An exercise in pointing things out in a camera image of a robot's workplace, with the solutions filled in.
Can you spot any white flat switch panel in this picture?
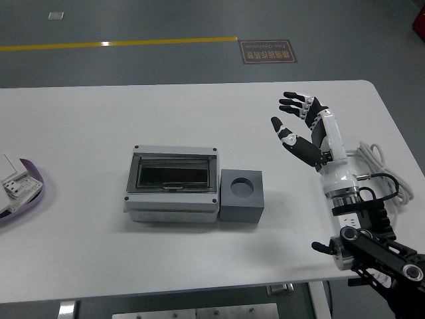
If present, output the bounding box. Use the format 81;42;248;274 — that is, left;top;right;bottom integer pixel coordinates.
0;153;18;182

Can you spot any white table leg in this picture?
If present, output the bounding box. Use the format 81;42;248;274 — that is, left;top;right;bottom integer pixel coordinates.
56;298;81;319
307;280;333;319

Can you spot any grey electrical box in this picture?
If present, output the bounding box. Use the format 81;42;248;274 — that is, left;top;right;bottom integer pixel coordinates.
123;144;220;224

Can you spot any purple tray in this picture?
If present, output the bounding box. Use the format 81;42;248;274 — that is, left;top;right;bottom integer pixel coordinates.
0;158;54;227

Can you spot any white power strip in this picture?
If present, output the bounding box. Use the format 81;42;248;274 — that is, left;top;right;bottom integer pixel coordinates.
331;195;390;286

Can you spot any metal base plate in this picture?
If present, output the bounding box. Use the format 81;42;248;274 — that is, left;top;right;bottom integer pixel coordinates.
112;302;280;319

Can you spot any grey table bracket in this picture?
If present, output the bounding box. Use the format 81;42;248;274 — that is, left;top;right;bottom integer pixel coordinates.
266;282;295;296

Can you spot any red bin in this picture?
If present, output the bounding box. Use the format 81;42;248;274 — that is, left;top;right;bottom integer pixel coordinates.
410;5;425;34

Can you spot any brown floor sign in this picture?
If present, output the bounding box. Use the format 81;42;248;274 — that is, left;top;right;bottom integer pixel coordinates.
238;39;298;65

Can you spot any white power cord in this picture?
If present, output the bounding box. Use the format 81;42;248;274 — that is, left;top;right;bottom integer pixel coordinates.
345;141;414;231

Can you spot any white switch frame plate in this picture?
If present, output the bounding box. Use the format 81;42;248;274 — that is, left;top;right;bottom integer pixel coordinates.
0;169;46;215

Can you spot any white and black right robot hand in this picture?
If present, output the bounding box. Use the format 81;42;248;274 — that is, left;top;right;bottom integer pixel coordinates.
270;90;362;201

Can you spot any yellow floor tape line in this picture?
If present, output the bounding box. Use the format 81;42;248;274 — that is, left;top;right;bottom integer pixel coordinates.
0;35;238;53

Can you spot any white socket insert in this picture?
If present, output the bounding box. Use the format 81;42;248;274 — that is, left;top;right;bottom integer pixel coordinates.
1;177;21;201

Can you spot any grey cube with round hole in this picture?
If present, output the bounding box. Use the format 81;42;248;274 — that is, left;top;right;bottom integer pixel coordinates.
218;168;266;224

